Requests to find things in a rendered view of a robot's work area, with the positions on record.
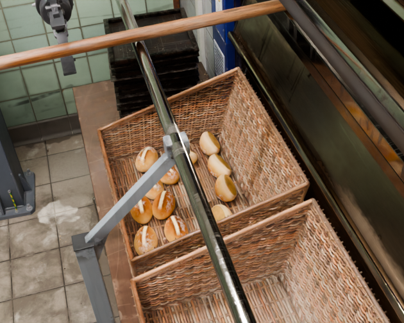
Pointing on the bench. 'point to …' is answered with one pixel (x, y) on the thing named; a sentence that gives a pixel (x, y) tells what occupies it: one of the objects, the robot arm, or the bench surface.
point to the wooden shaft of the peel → (132, 36)
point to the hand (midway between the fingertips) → (63, 47)
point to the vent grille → (218, 59)
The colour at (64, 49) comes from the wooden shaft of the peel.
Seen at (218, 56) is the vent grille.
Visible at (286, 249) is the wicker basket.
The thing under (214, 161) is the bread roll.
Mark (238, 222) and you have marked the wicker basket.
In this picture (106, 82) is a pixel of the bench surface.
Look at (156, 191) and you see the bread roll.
